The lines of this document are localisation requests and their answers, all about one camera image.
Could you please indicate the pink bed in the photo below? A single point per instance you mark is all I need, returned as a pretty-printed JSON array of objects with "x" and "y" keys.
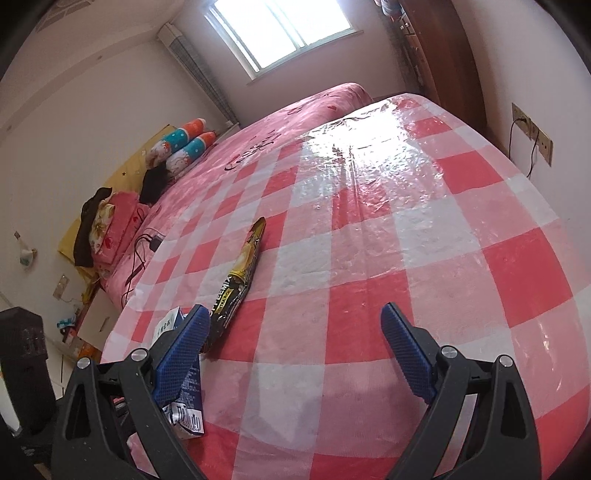
[{"x": 258, "y": 134}]

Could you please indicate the wall hook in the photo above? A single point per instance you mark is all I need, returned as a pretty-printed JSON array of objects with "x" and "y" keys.
[{"x": 25, "y": 254}]

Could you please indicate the small wall socket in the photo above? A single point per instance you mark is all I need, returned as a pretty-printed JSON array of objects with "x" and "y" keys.
[{"x": 61, "y": 286}]

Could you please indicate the black power adapter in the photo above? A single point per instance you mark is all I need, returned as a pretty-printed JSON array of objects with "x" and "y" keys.
[{"x": 157, "y": 242}]

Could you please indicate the air conditioner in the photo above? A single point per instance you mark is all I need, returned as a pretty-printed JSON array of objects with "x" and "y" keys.
[{"x": 55, "y": 14}]

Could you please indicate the wall socket panel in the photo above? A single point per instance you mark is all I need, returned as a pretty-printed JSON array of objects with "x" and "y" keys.
[{"x": 531, "y": 131}]

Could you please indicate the white nightstand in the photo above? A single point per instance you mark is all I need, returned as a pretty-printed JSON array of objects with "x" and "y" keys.
[{"x": 99, "y": 323}]

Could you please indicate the window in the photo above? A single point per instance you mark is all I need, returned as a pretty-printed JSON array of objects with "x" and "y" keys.
[{"x": 281, "y": 32}]

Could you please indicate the black gold coffee packet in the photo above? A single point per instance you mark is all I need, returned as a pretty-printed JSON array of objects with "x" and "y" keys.
[{"x": 244, "y": 267}]

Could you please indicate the black cloth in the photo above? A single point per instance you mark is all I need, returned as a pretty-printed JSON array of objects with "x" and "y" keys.
[{"x": 154, "y": 182}]

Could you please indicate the yellow headboard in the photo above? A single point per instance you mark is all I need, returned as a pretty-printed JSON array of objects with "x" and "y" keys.
[{"x": 124, "y": 166}]

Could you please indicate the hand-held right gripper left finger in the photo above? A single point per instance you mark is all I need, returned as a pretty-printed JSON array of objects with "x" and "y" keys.
[{"x": 184, "y": 350}]

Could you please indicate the dark brown cloth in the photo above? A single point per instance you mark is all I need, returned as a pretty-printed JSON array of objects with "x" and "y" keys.
[{"x": 85, "y": 230}]

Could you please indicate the wooden cabinet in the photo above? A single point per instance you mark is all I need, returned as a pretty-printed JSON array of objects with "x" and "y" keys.
[{"x": 443, "y": 55}]

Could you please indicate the cartoon bolster pillow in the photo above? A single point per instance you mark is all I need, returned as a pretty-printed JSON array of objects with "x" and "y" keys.
[
  {"x": 191, "y": 150},
  {"x": 184, "y": 136}
]

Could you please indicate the dark blue milk carton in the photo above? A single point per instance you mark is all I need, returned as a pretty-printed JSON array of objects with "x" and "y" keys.
[{"x": 191, "y": 397}]

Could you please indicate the pink pillow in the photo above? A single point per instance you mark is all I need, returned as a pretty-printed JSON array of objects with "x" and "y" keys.
[{"x": 124, "y": 221}]

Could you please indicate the floral pillow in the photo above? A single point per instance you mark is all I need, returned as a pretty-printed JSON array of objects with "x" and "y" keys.
[{"x": 101, "y": 226}]

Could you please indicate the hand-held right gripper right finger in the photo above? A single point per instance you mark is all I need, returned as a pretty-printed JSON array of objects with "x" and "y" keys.
[{"x": 406, "y": 350}]

